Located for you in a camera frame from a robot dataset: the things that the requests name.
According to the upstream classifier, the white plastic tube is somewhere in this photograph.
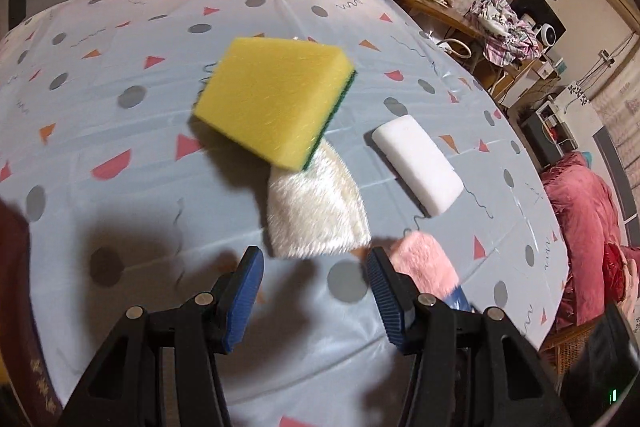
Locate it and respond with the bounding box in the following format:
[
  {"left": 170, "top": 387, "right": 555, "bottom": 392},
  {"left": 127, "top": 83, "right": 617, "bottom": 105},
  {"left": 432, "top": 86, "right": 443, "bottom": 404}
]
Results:
[{"left": 372, "top": 115, "right": 463, "bottom": 217}]

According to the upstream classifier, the yellow green scrub sponge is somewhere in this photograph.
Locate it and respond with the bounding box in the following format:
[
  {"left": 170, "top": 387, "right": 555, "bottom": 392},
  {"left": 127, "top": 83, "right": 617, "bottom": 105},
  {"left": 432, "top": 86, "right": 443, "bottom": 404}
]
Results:
[{"left": 193, "top": 37, "right": 356, "bottom": 172}]

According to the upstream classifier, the pink rolled towel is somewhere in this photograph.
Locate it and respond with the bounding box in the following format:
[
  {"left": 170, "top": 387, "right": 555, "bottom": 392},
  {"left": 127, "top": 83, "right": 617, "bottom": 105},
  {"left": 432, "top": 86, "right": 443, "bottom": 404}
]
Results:
[{"left": 390, "top": 231, "right": 472, "bottom": 312}]

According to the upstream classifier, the white rolled cloth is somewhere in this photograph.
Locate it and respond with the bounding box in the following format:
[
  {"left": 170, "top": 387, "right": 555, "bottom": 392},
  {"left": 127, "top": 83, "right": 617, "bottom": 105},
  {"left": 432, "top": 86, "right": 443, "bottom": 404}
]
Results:
[{"left": 267, "top": 140, "right": 371, "bottom": 259}]

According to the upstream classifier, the wicker chair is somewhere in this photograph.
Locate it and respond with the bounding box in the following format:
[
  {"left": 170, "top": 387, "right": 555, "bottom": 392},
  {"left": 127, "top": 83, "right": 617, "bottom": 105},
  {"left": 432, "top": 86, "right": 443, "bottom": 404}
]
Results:
[{"left": 539, "top": 317, "right": 599, "bottom": 378}]

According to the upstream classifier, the patterned plastic tablecloth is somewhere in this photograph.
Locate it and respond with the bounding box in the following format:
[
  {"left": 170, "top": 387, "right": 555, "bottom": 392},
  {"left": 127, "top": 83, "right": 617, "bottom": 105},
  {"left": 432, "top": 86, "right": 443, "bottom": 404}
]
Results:
[{"left": 1, "top": 0, "right": 568, "bottom": 406}]

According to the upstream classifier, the pink blanket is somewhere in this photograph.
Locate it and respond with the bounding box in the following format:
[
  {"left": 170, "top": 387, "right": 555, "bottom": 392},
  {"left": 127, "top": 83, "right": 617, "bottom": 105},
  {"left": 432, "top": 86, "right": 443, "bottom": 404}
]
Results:
[{"left": 541, "top": 152, "right": 639, "bottom": 331}]

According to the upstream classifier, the wooden side table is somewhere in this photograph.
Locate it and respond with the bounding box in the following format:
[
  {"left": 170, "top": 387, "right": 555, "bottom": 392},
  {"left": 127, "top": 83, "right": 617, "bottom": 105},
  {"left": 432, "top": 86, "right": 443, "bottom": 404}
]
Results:
[{"left": 394, "top": 0, "right": 560, "bottom": 106}]

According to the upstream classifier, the pile of striped clothes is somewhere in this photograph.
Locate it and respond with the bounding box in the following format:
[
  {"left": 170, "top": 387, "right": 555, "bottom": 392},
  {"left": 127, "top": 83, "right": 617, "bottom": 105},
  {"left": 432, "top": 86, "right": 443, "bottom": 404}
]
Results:
[{"left": 465, "top": 0, "right": 542, "bottom": 67}]

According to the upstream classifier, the white round fan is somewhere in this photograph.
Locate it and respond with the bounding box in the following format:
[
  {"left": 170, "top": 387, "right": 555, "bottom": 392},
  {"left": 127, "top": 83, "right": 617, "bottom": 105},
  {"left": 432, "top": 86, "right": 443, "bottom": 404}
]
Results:
[{"left": 537, "top": 23, "right": 556, "bottom": 48}]

